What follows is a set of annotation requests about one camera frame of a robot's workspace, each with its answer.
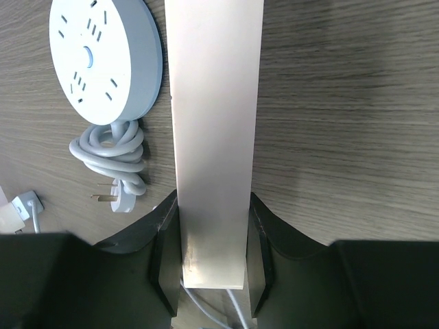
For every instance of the white power strip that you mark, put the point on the white power strip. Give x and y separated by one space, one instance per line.
214 50

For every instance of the round blue socket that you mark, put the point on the round blue socket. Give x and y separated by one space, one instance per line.
107 56

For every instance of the light blue power strip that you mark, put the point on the light blue power strip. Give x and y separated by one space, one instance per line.
29 206

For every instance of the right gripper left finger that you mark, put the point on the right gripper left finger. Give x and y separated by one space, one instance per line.
129 280

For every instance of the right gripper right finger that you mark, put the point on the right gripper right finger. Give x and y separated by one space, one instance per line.
297 282

